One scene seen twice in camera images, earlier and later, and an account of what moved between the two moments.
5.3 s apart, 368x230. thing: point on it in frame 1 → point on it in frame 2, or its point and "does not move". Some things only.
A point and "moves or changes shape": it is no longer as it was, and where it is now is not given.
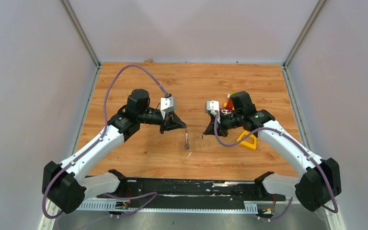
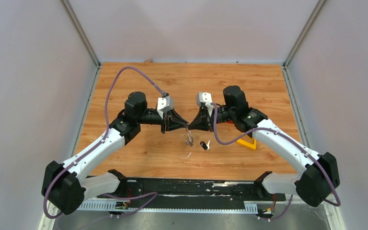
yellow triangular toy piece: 247,144 does not move
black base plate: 141,193 does not move
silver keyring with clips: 186,145 moves or changes shape
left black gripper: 171,122 does not move
